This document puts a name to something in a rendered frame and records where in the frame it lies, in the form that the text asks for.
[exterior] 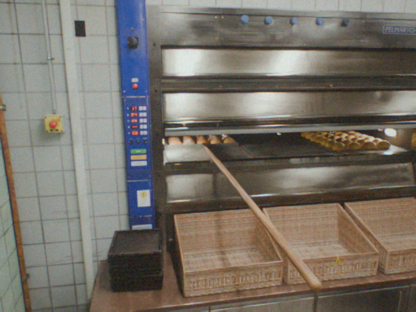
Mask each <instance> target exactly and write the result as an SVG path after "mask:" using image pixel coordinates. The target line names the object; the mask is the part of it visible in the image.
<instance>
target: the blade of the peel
mask: <svg viewBox="0 0 416 312"><path fill-rule="evenodd" d="M165 142H166V145H167V148H168V149H172V148H202V144H178V145H169V143H168V139H165ZM207 145H208V147H222V146H239V143H238V142H237V141H236V142H230V143H212V144H207Z"/></svg>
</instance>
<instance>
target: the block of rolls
mask: <svg viewBox="0 0 416 312"><path fill-rule="evenodd" d="M301 137H306V138H307V139H310V140H311V141H315V142H316V143H320V144H321V145H323V146H326V147H327V148H332V149H333V150H337V151H339V150H344V149H345V147H346V148H348V149H350V150H360V149H361V147H363V148H364V149H375V148H376V147H378V148H390V146H391V145H390V143H389V142H388V141H385V140H381V139H379V138H375V139H374V138H373V137H371V136H367V135H362V134H360V133H355V132H354V131H333V132H332V133H331V132H330V131H328V132H324V131H317V132H316V133H311V132H302V133H301Z"/></svg>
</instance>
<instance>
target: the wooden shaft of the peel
mask: <svg viewBox="0 0 416 312"><path fill-rule="evenodd" d="M204 149H205V150H206V152H207V153H208V154H209V156H210V157H211V158H212V160H213V161H214V162H215V163H216V165H217V166H218V167H219V169H220V170H221V171H222V173H223V174H224V175H225V176H226V178H227V179H228V181H229V182H230V183H231V184H232V185H233V187H234V188H235V190H236V191H237V192H238V193H239V195H240V196H241V198H242V199H243V200H244V201H245V203H246V204H247V206H248V207H249V208H250V209H251V210H252V212H253V213H254V215H255V216H256V217H257V218H258V220H259V221H260V223H262V225H263V226H264V228H265V229H266V230H267V231H268V233H269V234H270V236H271V237H272V238H273V239H274V240H275V242H276V243H277V245H278V246H279V247H280V248H281V250H282V251H283V253H284V254H285V255H286V256H287V258H288V259H289V261H290V262H291V263H292V264H293V265H294V267H295V268H296V269H297V271H298V272H299V273H300V275H301V276H302V277H303V278H304V280H305V281H306V283H307V284H308V285H309V286H310V287H311V289H312V290H313V291H315V292H319V291H320V290H321V289H322V284H321V282H320V281H319V280H318V279H317V278H316V276H315V275H314V274H313V273H312V271H310V269H309V268H308V267H307V266H306V264H305V263H304V262H303V261H302V260H301V259H300V257H299V256H298V255H297V253H296V252H295V251H294V250H293V249H292V248H291V246H290V245H289V244H288V243H287V241H286V240H285V239H284V238H283V237H282V236H281V234H280V233H279V232H278V231H277V229H276V228H275V227H274V226H273V225H272V223H271V222H270V221H269V220H268V218H267V217H266V216H265V215H264V214H263V213H262V211H261V210H260V209H259V208H258V206H256V204H255V203H254V202H253V200H252V199H251V198H250V197H249V195H247V193H246V192H245V191H244V190H243V188H242V187H241V186H240V185H239V184H238V183H237V181H236V180H235V179H234V178H233V176H232V175H231V174H230V173H229V172H228V170H227V169H226V168H225V167H224V165H223V164H222V163H221V162H220V161H219V160H218V158H217V157H216V156H215V155H214V153H213V152H212V151H211V150H210V149H209V148H208V146H204Z"/></svg>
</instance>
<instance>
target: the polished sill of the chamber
mask: <svg viewBox="0 0 416 312"><path fill-rule="evenodd" d="M410 158H416V152H414V151H392V152H378V153H350V154H335V155H308V156H293V157H265V158H251V159H223V160H219V161H220V162H221V163H222V164H223V165H224V167H225V168H230V167H243V166H268V165H282V164H307V163H332V162H346V161H371V160H385V159H410ZM204 168H218V166H217V165H216V163H215V162H214V161H213V160H208V161H181V162H164V171H166V170H191V169H204Z"/></svg>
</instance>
